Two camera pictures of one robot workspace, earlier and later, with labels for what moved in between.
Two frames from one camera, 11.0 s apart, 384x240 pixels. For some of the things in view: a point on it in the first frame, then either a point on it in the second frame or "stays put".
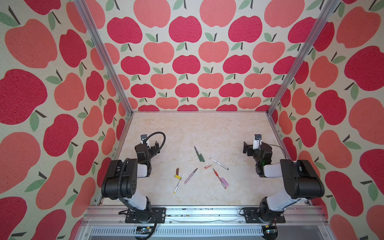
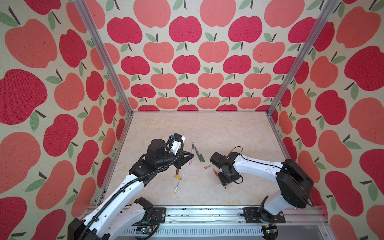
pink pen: [190, 176] to [192, 152]
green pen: [197, 153] stays put
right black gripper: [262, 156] to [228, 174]
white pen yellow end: [178, 183] stays put
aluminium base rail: [205, 222] stays put
